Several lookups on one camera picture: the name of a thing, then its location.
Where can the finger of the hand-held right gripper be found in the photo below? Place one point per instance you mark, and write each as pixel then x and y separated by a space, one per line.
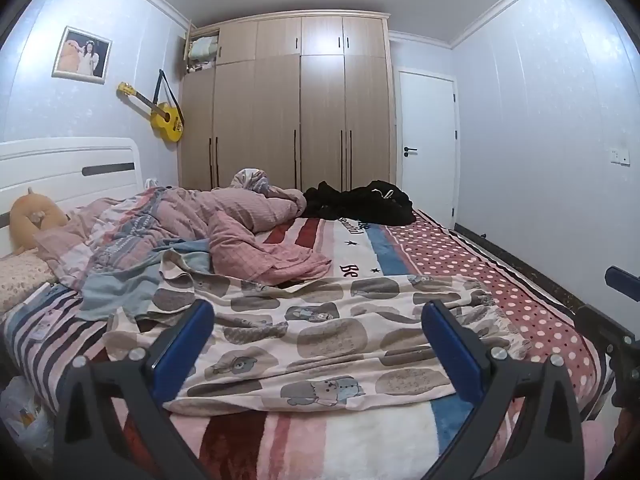
pixel 622 280
pixel 600 322

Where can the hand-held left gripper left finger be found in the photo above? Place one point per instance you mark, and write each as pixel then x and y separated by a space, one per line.
pixel 182 347

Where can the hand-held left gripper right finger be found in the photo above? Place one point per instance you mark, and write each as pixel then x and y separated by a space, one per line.
pixel 450 347

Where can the cream bear-print blanket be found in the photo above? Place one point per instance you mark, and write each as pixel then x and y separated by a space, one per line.
pixel 320 330

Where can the light blue cloth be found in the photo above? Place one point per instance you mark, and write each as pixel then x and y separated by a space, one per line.
pixel 125 285

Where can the striped fleece blanket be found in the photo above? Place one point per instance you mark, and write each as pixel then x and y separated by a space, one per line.
pixel 450 255

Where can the pink checked quilt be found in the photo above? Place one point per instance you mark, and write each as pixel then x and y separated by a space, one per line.
pixel 240 220

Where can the black clothing pile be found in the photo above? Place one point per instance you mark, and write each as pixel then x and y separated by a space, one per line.
pixel 360 205

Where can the white plastic bag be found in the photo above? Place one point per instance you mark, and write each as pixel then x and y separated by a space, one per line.
pixel 22 415

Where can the floral pillow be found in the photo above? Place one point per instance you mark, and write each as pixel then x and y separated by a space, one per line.
pixel 22 280

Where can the white door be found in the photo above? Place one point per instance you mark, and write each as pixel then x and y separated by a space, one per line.
pixel 430 160

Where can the orange plush toy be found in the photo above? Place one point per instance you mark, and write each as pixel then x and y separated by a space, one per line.
pixel 30 217

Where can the white bed headboard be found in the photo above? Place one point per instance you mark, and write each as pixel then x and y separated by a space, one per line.
pixel 60 165

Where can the yellow ukulele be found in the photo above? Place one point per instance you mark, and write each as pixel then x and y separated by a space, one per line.
pixel 167 122

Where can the wooden wardrobe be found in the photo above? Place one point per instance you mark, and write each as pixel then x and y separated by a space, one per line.
pixel 280 110

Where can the folded bedding stack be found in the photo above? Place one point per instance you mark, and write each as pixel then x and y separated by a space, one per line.
pixel 202 52

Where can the wall switch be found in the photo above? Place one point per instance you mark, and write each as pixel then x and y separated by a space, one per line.
pixel 619 156

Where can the framed wall photo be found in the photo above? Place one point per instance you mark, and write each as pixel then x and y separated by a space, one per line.
pixel 82 55

